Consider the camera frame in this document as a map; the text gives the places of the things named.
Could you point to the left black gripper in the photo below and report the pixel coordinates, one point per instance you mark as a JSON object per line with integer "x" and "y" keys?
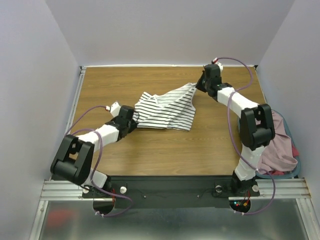
{"x": 133, "y": 126}

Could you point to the pink tank top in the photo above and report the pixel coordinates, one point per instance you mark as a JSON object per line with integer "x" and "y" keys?
{"x": 278, "y": 155}

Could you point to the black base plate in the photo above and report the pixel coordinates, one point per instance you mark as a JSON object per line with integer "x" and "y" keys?
{"x": 170, "y": 192}

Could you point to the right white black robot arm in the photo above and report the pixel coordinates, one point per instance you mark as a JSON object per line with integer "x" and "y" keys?
{"x": 256, "y": 125}

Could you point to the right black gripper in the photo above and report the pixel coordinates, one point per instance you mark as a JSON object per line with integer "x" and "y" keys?
{"x": 201, "y": 83}

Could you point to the black white striped tank top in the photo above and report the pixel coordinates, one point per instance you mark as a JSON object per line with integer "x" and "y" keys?
{"x": 172, "y": 110}

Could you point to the teal laundry basket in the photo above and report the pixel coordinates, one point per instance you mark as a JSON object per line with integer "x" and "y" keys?
{"x": 267, "y": 148}

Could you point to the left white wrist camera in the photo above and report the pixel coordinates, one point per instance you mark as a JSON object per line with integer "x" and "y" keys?
{"x": 113, "y": 109}

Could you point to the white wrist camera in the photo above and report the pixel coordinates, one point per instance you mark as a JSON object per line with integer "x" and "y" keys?
{"x": 215, "y": 61}
{"x": 113, "y": 109}

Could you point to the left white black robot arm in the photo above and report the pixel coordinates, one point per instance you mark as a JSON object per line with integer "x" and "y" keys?
{"x": 74, "y": 156}

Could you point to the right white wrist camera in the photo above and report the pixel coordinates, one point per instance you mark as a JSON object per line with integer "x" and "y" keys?
{"x": 215, "y": 61}

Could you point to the aluminium frame rail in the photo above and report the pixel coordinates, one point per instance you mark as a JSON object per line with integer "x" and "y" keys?
{"x": 294, "y": 188}

